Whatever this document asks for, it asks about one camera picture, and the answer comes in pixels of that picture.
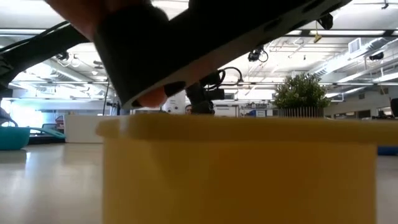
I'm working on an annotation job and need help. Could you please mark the light blue measuring cup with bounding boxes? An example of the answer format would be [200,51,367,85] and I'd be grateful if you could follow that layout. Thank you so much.
[0,126,67,151]

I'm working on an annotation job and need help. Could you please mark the black object with grey rim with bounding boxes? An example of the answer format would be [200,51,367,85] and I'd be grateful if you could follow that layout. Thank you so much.
[93,0,354,109]

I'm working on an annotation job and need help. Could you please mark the thin black pole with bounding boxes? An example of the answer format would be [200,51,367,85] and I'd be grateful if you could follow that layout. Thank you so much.
[102,79,111,116]

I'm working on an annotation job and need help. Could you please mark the white round pillar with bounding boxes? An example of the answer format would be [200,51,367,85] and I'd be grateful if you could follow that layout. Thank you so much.
[163,91,187,114]

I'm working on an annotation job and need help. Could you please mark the blue object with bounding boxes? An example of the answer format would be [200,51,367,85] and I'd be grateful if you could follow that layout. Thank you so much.
[377,146,398,156]

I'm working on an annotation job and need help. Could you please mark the white air vent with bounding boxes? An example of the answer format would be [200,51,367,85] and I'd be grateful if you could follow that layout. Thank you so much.
[348,37,363,55]

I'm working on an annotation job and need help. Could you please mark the potted green plant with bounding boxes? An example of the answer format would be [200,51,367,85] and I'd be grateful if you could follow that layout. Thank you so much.
[272,73,331,118]

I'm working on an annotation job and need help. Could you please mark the white plastic basket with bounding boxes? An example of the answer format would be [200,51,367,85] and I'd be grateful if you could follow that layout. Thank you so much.
[64,114,105,144]

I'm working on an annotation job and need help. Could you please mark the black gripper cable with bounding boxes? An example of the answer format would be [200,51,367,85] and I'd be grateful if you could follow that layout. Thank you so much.
[217,67,244,86]

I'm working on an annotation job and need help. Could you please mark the yellow measuring cup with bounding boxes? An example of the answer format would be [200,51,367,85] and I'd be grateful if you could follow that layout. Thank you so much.
[95,113,398,224]

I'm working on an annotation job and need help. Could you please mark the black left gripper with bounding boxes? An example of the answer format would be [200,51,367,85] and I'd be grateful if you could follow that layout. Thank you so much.
[185,70,225,114]

